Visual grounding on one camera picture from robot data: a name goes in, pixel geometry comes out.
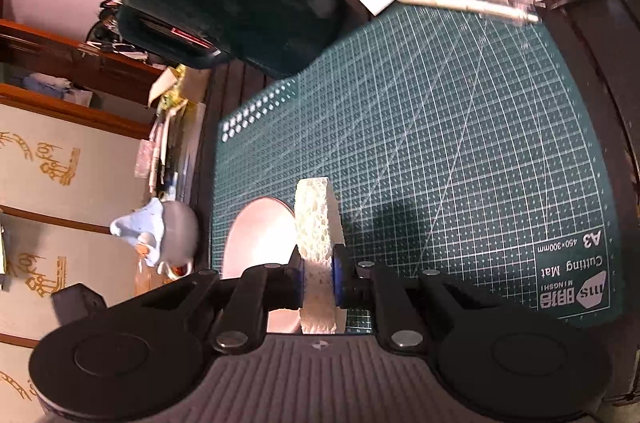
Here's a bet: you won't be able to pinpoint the green cutting mat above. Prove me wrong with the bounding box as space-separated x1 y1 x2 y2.
209 0 612 334

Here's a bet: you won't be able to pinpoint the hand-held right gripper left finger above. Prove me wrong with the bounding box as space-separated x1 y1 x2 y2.
140 248 307 354

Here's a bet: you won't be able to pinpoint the white mug with blue lid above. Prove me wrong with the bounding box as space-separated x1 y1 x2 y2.
109 198 201 278

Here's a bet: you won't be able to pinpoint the clear plastic cup orange contents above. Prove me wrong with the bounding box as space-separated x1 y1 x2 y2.
134 253 166 296

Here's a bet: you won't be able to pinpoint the stack of books and papers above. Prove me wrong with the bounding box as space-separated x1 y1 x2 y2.
134 66 211 194

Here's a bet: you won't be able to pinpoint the white bowl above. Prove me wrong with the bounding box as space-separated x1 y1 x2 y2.
220 198 303 335

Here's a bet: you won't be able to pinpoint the beige gold-patterned wooden wardrobe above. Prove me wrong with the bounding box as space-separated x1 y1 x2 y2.
0 0 168 423

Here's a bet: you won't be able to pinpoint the white pen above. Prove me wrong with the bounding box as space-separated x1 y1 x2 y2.
399 0 541 25

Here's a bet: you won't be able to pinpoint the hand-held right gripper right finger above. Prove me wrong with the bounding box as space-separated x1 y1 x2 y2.
331 244 506 354

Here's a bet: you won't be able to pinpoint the pale oval sponge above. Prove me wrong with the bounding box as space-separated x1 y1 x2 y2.
292 176 347 335

